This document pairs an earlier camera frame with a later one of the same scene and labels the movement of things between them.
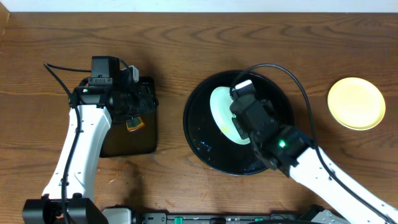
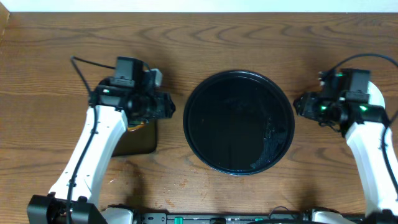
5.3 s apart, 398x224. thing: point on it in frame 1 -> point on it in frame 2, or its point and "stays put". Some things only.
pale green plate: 220,100 -> 375,98
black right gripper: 240,128 -> 307,106
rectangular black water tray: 120,141 stays put
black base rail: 222,218 stays put
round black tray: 204,137 stays put
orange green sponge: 134,124 stays put
